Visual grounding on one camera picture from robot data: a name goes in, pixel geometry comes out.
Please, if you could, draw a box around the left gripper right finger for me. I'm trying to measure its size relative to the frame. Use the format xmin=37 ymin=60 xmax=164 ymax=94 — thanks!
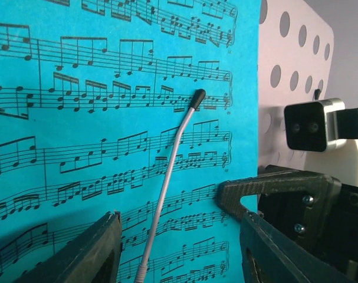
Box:
xmin=240 ymin=211 xmax=358 ymax=282

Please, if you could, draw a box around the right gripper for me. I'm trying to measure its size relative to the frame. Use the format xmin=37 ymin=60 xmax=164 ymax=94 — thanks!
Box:
xmin=215 ymin=165 xmax=358 ymax=282

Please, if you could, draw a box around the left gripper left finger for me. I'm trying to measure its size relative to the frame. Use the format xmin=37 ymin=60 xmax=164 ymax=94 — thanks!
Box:
xmin=15 ymin=212 xmax=122 ymax=283

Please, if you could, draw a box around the pink music stand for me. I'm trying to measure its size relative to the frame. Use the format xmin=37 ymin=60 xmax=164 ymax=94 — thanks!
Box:
xmin=133 ymin=0 xmax=336 ymax=283

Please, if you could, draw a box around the blue sheet music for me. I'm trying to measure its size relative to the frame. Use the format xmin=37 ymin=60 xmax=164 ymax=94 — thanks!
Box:
xmin=0 ymin=1 xmax=261 ymax=282

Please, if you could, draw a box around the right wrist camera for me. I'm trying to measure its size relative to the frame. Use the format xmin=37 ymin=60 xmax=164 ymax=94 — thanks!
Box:
xmin=283 ymin=97 xmax=358 ymax=189

